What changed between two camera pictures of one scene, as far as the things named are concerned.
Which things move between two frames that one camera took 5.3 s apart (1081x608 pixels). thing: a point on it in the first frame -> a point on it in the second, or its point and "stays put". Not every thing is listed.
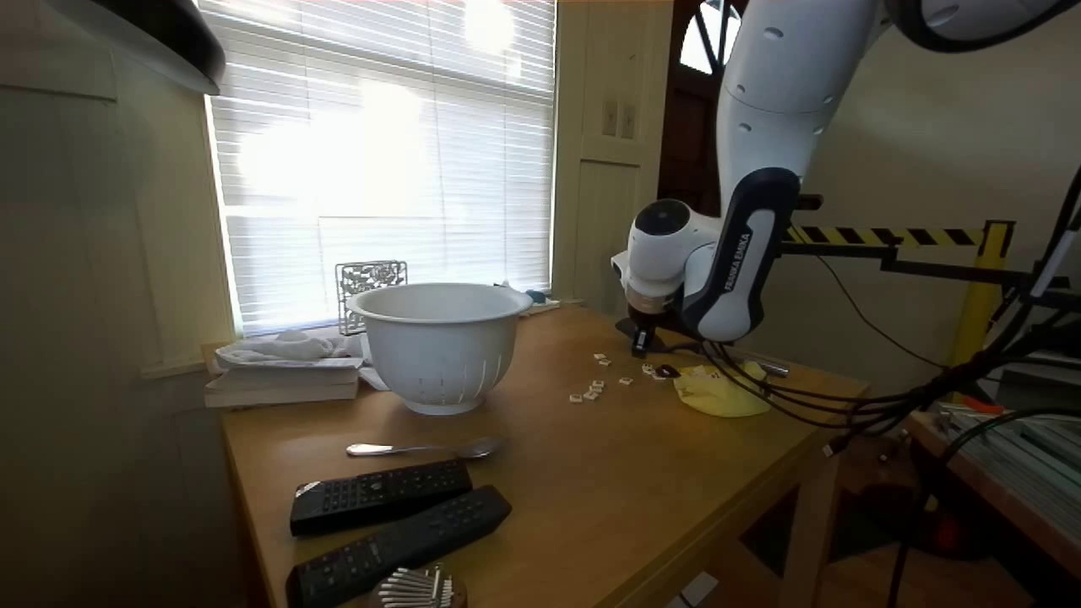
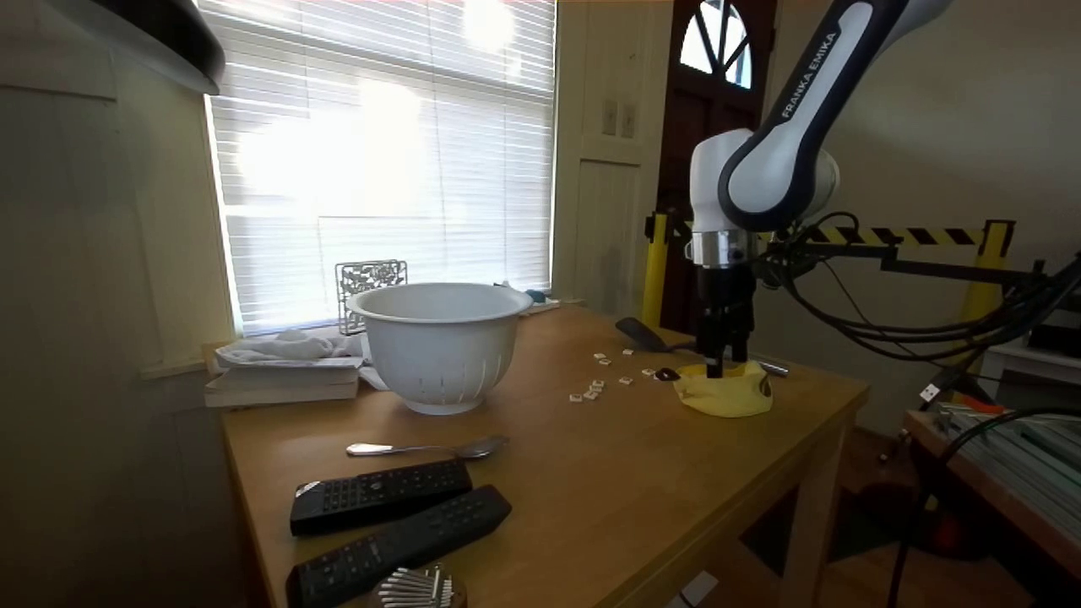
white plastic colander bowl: (440, 347) stays put
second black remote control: (343, 574) stays put
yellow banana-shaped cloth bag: (703, 385) stays put
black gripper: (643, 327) -> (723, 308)
